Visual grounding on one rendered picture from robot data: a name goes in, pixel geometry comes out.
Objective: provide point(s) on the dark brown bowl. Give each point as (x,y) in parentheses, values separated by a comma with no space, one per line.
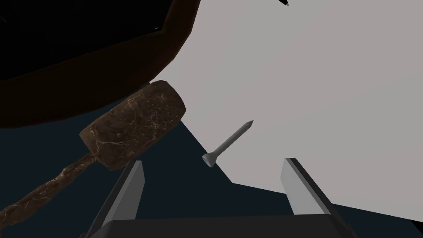
(82,59)

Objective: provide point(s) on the brown wooden mallet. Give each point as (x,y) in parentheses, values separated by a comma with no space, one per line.
(129,129)

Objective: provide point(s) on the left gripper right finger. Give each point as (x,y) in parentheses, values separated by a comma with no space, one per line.
(302,191)

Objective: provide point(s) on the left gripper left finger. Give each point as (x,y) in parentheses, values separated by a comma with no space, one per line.
(127,195)

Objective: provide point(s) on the grey metal nail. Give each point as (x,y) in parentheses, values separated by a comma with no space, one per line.
(228,143)

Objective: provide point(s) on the black pen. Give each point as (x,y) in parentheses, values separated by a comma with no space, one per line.
(284,2)

